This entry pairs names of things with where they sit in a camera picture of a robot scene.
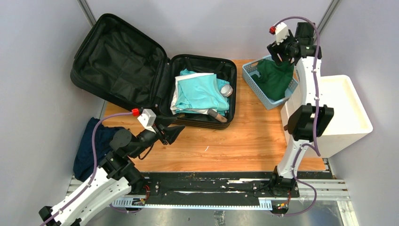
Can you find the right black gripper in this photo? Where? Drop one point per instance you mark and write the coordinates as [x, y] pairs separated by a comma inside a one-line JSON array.
[[275, 49]]

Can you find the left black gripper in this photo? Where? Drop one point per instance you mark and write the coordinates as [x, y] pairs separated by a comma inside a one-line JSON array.
[[171, 133]]

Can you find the white garment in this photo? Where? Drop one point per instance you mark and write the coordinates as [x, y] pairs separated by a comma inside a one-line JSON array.
[[187, 75]]

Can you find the dark green garment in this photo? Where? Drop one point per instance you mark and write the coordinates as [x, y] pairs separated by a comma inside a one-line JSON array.
[[273, 79]]

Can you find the light blue plastic basket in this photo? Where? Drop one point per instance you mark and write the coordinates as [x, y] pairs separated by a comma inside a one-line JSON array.
[[250, 69]]

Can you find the light teal garment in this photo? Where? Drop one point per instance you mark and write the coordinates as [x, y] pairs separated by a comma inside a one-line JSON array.
[[197, 95]]

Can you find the black ribbed hard-shell suitcase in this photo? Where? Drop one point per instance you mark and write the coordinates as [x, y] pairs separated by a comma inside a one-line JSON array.
[[124, 66]]

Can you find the white three-drawer storage unit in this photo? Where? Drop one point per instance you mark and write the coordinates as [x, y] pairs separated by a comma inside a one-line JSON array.
[[350, 121]]

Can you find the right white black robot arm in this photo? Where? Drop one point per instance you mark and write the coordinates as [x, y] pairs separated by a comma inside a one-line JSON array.
[[308, 117]]

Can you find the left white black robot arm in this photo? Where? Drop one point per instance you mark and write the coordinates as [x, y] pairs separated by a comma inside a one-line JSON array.
[[115, 175]]

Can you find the clear round plastic jar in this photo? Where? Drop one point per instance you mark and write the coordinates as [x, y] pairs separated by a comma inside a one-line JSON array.
[[226, 90]]

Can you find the dark blue cloth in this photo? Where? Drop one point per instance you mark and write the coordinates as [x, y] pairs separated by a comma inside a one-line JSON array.
[[84, 162]]

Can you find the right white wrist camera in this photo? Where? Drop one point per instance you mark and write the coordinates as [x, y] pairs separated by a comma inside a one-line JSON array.
[[281, 33]]

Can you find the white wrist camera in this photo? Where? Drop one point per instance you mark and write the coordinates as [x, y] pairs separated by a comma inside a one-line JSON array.
[[281, 33], [147, 119]]

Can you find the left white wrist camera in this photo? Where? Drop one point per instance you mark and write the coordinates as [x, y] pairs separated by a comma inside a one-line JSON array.
[[147, 119]]

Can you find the right aluminium frame post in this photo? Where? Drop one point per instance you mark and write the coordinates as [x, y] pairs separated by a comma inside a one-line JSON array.
[[333, 5]]

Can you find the aluminium frame post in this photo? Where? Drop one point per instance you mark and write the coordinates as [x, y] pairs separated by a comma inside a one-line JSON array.
[[333, 5], [87, 11]]

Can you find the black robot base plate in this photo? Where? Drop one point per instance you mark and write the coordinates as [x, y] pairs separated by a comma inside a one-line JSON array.
[[208, 188]]

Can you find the left aluminium frame post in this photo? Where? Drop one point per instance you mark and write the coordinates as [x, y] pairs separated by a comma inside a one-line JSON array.
[[87, 11]]

